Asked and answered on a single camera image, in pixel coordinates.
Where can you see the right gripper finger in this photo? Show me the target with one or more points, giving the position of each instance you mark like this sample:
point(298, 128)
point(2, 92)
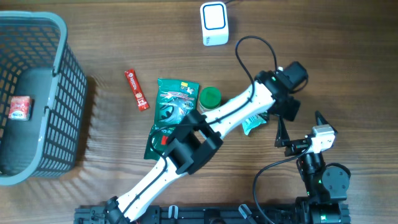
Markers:
point(282, 137)
point(320, 120)

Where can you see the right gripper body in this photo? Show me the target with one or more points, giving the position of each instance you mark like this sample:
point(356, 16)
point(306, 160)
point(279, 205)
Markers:
point(295, 147)

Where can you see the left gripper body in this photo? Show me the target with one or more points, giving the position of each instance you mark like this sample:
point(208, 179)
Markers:
point(289, 112)

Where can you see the teal wet wipes pack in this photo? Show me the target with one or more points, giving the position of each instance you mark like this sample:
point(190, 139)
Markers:
point(254, 121)

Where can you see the green lid jar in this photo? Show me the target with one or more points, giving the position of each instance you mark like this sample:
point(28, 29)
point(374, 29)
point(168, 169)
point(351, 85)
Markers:
point(210, 98)

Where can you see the green 3M glove package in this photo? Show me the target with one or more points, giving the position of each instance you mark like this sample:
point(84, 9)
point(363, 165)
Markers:
point(175, 99)

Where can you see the red coffee stick sachet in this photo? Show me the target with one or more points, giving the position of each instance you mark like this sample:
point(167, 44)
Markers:
point(136, 89)

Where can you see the red tissue packet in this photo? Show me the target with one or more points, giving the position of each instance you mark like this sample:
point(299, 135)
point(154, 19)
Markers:
point(20, 108)

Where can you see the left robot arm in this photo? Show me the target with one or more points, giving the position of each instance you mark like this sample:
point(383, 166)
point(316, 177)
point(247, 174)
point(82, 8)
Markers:
point(197, 138)

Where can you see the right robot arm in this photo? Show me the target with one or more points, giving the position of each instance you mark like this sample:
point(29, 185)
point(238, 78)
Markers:
point(326, 184)

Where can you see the white barcode scanner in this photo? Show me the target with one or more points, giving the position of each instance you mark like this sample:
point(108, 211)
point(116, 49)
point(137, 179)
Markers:
point(214, 23)

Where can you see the grey plastic mesh basket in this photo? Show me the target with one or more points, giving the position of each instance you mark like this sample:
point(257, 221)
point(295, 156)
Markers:
point(36, 61)

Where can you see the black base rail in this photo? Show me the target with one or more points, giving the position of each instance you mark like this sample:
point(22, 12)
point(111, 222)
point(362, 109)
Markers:
point(211, 214)

